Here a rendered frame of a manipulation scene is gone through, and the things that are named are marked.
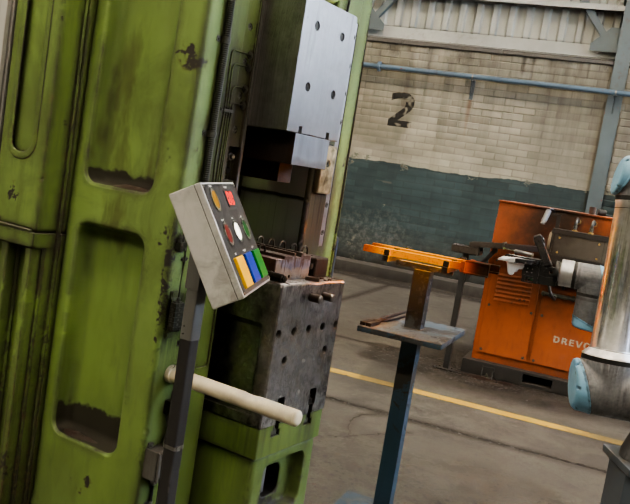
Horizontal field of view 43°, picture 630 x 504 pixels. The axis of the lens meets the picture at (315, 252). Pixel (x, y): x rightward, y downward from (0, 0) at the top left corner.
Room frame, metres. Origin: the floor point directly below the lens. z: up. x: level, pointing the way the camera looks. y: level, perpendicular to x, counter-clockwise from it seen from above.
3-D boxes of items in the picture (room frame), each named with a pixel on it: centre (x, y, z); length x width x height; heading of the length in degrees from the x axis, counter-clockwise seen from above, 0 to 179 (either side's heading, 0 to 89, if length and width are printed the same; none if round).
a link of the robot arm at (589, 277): (2.66, -0.92, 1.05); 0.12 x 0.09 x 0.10; 71
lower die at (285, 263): (2.60, 0.24, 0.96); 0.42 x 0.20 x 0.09; 59
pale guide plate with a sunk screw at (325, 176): (2.83, 0.01, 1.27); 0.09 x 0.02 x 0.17; 149
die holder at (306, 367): (2.66, 0.22, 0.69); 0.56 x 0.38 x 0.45; 59
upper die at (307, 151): (2.60, 0.24, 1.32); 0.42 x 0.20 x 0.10; 59
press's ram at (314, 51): (2.64, 0.22, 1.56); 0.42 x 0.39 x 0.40; 59
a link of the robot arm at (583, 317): (2.65, -0.94, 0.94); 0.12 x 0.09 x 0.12; 83
